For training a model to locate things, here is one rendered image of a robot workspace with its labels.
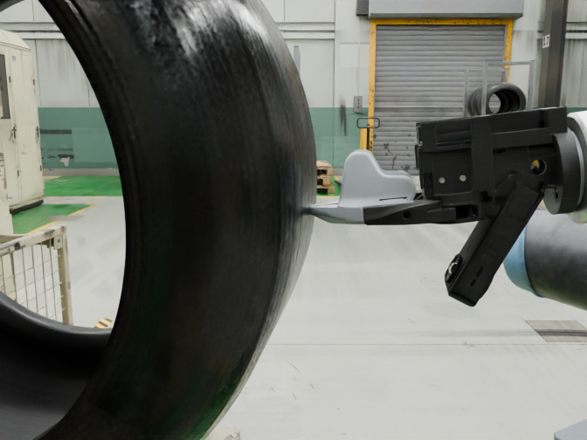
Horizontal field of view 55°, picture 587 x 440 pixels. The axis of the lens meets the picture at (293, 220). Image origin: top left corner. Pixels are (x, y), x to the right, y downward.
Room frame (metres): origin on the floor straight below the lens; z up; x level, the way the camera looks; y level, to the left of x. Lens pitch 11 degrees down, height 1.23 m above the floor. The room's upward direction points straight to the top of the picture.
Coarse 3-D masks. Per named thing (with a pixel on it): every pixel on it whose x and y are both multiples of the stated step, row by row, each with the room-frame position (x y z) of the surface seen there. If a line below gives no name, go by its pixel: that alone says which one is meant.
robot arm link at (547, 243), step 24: (552, 216) 0.57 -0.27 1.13; (528, 240) 0.56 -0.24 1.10; (552, 240) 0.54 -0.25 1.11; (576, 240) 0.52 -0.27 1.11; (504, 264) 0.58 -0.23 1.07; (528, 264) 0.55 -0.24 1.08; (552, 264) 0.53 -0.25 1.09; (576, 264) 0.51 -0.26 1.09; (528, 288) 0.57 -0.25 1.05; (552, 288) 0.53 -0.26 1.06; (576, 288) 0.51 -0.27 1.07
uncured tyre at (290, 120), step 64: (0, 0) 0.63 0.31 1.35; (64, 0) 0.33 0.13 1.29; (128, 0) 0.33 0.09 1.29; (192, 0) 0.35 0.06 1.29; (256, 0) 0.49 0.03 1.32; (128, 64) 0.32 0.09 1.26; (192, 64) 0.33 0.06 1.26; (256, 64) 0.37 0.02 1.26; (128, 128) 0.32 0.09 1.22; (192, 128) 0.32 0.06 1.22; (256, 128) 0.35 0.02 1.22; (128, 192) 0.32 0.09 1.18; (192, 192) 0.32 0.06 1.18; (256, 192) 0.34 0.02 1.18; (128, 256) 0.32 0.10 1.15; (192, 256) 0.32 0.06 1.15; (256, 256) 0.35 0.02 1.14; (0, 320) 0.63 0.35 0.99; (128, 320) 0.32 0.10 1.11; (192, 320) 0.32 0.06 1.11; (256, 320) 0.35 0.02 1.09; (0, 384) 0.60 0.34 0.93; (64, 384) 0.60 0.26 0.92; (128, 384) 0.33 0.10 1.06; (192, 384) 0.33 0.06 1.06
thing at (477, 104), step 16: (496, 64) 7.40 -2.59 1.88; (512, 64) 7.38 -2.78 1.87; (528, 64) 7.36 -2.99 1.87; (528, 80) 7.38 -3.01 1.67; (464, 96) 8.66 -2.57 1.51; (480, 96) 7.67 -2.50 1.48; (512, 96) 7.81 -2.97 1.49; (528, 96) 7.36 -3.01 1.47; (464, 112) 8.65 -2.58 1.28; (480, 112) 7.46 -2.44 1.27
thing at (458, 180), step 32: (416, 128) 0.50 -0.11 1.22; (448, 128) 0.44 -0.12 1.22; (480, 128) 0.43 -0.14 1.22; (512, 128) 0.46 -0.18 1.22; (544, 128) 0.44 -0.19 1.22; (416, 160) 0.49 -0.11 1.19; (448, 160) 0.44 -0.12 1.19; (480, 160) 0.43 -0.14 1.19; (512, 160) 0.45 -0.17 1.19; (544, 160) 0.44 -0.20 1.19; (576, 160) 0.42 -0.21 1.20; (448, 192) 0.44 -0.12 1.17; (480, 192) 0.44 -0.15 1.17; (544, 192) 0.47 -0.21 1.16; (576, 192) 0.42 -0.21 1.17
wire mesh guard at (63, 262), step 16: (64, 224) 1.18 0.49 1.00; (16, 240) 1.02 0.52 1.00; (32, 240) 1.06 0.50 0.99; (64, 240) 1.17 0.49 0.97; (0, 256) 0.97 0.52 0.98; (32, 256) 1.07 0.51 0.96; (64, 256) 1.16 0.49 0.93; (64, 272) 1.16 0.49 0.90; (16, 288) 1.01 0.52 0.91; (64, 288) 1.16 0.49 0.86; (48, 304) 1.11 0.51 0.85; (64, 304) 1.16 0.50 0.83; (64, 320) 1.16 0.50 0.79
